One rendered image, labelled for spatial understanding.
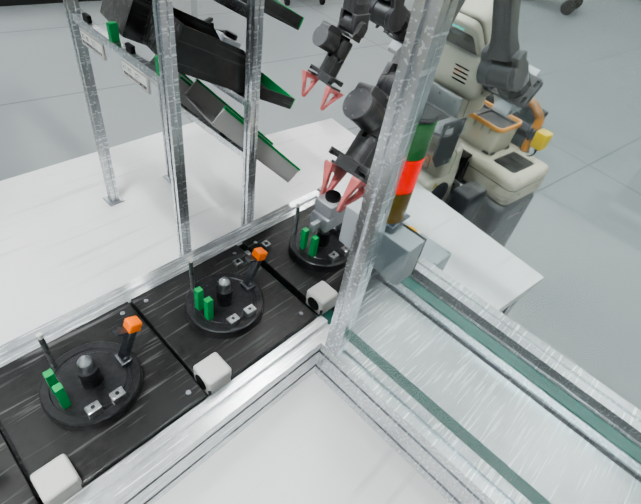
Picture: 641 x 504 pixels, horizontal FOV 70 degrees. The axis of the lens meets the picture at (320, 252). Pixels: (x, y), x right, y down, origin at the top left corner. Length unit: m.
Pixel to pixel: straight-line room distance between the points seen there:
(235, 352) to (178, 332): 0.11
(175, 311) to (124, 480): 0.28
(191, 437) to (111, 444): 0.11
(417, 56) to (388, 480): 0.66
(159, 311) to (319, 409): 0.34
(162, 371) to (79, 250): 0.46
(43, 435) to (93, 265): 0.45
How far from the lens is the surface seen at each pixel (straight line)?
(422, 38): 0.49
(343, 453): 0.86
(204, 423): 0.76
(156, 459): 0.75
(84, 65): 1.10
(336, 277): 0.94
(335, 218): 0.90
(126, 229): 1.20
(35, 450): 0.78
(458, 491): 0.84
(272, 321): 0.85
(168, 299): 0.88
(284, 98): 0.99
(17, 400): 0.83
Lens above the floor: 1.65
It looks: 44 degrees down
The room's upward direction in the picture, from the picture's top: 11 degrees clockwise
